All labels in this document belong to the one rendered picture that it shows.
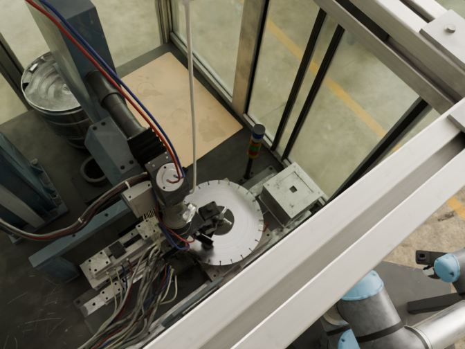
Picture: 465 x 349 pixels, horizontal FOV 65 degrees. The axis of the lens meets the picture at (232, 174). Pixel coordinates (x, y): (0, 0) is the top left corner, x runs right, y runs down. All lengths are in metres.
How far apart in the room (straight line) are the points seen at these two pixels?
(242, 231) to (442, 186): 1.13
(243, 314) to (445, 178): 0.16
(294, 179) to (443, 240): 1.51
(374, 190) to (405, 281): 2.34
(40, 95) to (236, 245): 0.95
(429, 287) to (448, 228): 0.45
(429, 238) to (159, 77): 1.99
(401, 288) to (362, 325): 1.61
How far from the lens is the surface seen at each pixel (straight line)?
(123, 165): 0.83
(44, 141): 1.88
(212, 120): 1.79
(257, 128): 1.31
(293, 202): 1.49
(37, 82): 1.64
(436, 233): 2.80
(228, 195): 1.40
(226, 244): 1.35
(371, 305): 0.95
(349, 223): 0.23
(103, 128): 0.89
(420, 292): 2.61
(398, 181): 0.26
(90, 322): 1.56
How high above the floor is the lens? 2.25
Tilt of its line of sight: 65 degrees down
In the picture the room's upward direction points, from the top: 10 degrees clockwise
